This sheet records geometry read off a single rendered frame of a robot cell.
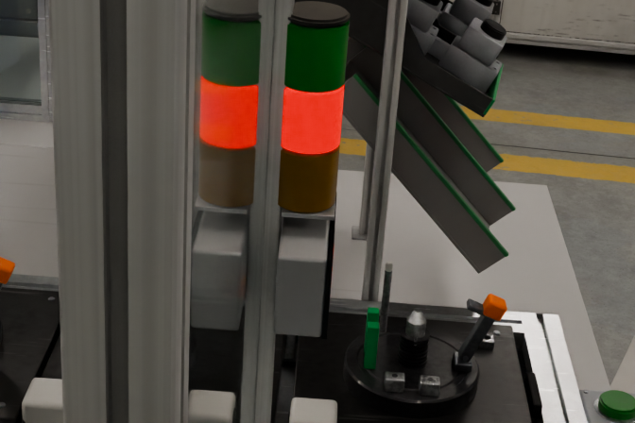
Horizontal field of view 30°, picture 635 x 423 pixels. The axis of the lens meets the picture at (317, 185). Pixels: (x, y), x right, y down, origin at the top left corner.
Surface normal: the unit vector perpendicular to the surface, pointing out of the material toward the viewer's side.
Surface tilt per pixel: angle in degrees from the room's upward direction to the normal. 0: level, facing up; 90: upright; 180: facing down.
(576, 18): 90
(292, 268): 90
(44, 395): 0
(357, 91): 90
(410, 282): 0
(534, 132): 0
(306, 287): 90
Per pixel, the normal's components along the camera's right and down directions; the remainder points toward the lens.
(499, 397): 0.07, -0.90
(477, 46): -0.28, 0.36
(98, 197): -0.04, 0.43
